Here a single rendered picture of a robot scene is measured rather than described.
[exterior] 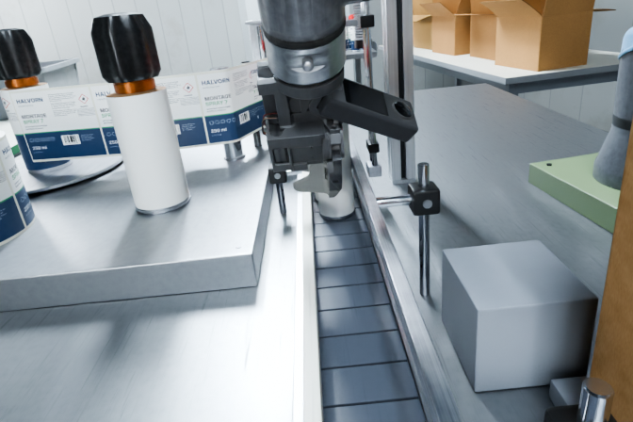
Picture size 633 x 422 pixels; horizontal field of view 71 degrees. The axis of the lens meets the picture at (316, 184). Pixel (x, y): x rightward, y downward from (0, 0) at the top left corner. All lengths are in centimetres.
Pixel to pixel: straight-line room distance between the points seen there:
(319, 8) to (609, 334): 30
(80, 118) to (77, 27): 397
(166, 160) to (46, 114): 38
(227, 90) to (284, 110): 46
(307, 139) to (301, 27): 13
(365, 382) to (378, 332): 6
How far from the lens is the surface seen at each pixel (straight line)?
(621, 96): 78
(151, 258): 62
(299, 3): 37
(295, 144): 47
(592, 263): 66
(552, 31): 239
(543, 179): 85
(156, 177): 73
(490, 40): 283
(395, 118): 49
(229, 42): 470
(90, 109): 99
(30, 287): 69
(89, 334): 61
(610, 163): 79
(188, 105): 93
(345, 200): 62
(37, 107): 105
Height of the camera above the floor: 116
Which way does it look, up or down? 22 degrees down
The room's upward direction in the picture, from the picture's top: 6 degrees counter-clockwise
